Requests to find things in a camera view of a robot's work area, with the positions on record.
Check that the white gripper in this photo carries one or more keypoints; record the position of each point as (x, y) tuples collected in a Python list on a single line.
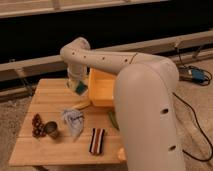
[(75, 74)]

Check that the green sponge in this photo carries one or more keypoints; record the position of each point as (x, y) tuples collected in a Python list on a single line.
[(81, 88)]

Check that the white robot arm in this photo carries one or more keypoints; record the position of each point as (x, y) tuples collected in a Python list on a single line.
[(143, 103)]

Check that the metal cup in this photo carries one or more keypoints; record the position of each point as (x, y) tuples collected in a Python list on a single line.
[(51, 129)]

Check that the yellow banana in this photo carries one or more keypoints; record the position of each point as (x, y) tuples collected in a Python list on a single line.
[(81, 105)]

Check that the yellow plastic tray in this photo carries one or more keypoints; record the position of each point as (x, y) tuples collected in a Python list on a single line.
[(101, 86)]

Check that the bunch of dark grapes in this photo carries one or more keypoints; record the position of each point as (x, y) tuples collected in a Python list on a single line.
[(38, 127)]

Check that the orange peach fruit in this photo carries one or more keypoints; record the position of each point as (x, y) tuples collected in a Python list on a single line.
[(121, 155)]

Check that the blue device on floor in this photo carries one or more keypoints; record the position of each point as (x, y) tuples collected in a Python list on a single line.
[(191, 74)]

